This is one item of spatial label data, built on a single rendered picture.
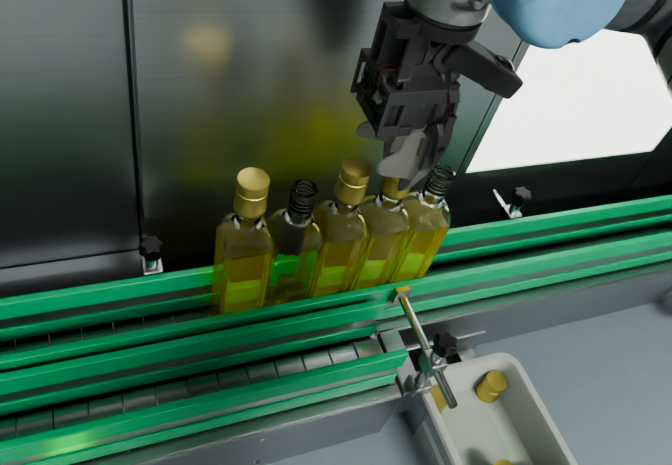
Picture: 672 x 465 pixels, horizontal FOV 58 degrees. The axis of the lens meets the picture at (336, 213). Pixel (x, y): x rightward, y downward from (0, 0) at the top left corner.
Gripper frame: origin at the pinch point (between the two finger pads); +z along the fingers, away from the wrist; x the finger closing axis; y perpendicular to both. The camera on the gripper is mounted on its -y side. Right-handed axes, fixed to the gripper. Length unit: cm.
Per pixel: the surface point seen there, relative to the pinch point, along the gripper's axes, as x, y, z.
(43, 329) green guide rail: -3.7, 40.5, 25.5
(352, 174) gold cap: 0.9, 6.7, -0.9
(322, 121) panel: -11.9, 5.0, 2.8
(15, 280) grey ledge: -13, 44, 27
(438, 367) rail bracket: 16.6, -3.3, 18.6
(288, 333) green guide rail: 6.3, 12.5, 21.2
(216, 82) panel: -12.1, 18.6, -4.0
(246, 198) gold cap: 1.0, 18.3, 0.6
